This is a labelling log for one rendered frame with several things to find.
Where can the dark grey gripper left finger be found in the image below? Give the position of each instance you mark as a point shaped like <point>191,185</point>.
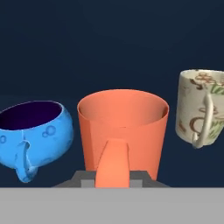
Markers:
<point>79,178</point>

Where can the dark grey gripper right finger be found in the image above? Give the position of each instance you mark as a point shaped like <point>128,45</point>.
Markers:
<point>143,178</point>

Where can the blue round cup with bubbles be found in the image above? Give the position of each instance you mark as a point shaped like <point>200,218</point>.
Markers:
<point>38,140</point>

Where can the white mug with floral print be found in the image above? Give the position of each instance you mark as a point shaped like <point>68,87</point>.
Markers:
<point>195,108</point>

